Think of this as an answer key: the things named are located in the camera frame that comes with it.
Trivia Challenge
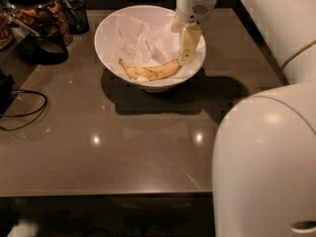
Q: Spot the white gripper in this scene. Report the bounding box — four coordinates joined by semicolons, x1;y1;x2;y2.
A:
171;0;217;65

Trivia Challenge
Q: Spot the silver utensil handle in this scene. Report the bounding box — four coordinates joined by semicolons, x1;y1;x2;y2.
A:
4;12;40;37

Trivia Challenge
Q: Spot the glass jar at left edge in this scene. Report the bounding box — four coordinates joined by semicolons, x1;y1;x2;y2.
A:
0;4;14;50

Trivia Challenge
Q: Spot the glass jar with snacks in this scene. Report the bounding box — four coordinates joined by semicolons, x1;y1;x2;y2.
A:
6;0;72;45

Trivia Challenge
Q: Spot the black device at left edge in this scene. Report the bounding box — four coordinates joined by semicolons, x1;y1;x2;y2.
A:
0;69;15;115

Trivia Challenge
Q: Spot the black cable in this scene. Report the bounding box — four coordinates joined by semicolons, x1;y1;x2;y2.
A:
0;89;48;132

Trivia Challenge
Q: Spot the black mesh pen holder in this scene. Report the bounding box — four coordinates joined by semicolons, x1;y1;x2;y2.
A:
63;1;89;35

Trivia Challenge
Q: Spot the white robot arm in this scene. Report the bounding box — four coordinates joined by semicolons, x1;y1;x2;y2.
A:
211;0;316;237

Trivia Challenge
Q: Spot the yellow spotted banana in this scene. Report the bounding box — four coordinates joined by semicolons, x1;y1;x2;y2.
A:
118;58;181;81

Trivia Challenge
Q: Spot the white crumpled paper liner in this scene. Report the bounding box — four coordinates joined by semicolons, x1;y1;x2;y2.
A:
112;21;198;82

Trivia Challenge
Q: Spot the white bowl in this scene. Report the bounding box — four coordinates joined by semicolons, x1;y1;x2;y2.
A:
94;5;206;93

